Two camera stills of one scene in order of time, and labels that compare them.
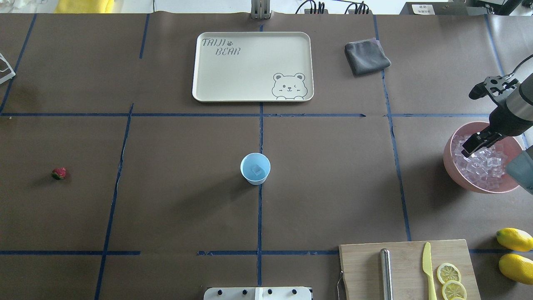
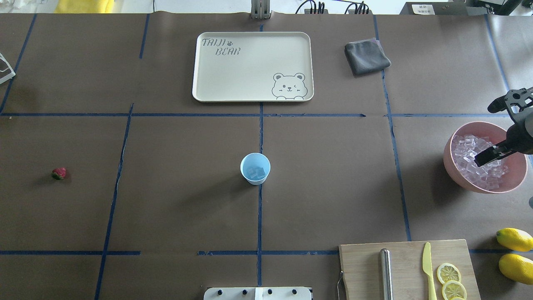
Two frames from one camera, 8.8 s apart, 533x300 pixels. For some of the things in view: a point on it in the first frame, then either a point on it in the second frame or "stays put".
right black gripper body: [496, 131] to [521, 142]
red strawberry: [59, 173] stays put
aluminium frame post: [260, 10] stays put
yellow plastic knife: [427, 269] stays put
